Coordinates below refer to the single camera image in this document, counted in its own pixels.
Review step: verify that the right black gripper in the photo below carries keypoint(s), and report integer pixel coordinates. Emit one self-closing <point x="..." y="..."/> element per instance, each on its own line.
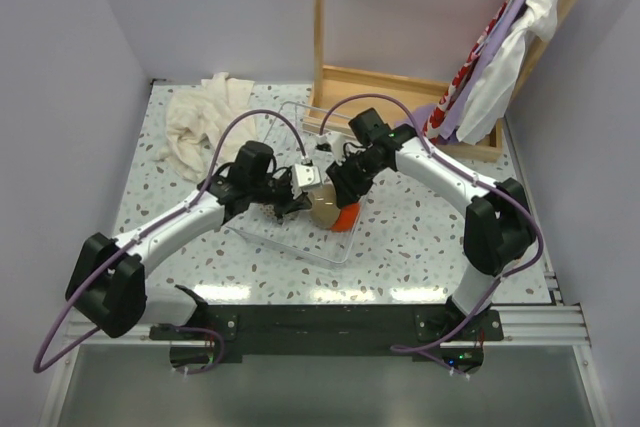
<point x="347" y="189"/>

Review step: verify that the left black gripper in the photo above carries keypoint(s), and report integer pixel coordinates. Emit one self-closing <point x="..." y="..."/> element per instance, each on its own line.
<point x="291" y="200"/>

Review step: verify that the white wire dish rack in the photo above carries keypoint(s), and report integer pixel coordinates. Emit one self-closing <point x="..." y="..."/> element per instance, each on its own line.
<point x="303" y="223"/>

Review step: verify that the orange bowl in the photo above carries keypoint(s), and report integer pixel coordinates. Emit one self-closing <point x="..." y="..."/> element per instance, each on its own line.
<point x="346" y="219"/>

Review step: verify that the black glossy bowl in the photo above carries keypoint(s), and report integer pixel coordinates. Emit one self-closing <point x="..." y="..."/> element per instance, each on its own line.
<point x="324" y="212"/>

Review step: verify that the brown patterned bowl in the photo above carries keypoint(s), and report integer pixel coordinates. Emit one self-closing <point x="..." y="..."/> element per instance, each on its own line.
<point x="268" y="212"/>

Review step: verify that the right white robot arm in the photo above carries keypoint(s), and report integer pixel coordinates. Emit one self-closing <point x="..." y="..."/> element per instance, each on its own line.
<point x="497" y="221"/>

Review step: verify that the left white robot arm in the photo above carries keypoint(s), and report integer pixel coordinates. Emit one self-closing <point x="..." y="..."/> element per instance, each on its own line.
<point x="108" y="285"/>

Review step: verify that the lilac cloth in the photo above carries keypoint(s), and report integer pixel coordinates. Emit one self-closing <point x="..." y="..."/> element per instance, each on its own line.
<point x="480" y="72"/>

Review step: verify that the red white patterned cloth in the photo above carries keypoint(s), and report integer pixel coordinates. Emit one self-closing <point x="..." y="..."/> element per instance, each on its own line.
<point x="465" y="77"/>

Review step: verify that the cream crumpled cloth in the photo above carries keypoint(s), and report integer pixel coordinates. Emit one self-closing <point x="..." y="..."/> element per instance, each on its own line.
<point x="195" y="120"/>

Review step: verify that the white hanging cloth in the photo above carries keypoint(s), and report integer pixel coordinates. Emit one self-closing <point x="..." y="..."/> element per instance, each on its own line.
<point x="490" y="95"/>

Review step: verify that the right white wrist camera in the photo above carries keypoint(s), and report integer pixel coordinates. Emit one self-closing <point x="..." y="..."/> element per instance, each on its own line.
<point x="330" y="141"/>

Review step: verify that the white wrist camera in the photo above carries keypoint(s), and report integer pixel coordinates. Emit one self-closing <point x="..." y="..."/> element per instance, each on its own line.
<point x="330" y="141"/>
<point x="305" y="178"/>

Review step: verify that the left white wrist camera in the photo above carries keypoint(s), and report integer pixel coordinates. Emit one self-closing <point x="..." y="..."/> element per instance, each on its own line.
<point x="305" y="178"/>

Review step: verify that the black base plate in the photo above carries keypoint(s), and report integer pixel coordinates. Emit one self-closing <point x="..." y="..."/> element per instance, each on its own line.
<point x="230" y="333"/>

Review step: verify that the aluminium rail frame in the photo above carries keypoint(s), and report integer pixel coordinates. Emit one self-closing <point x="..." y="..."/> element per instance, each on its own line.
<point x="540" y="374"/>

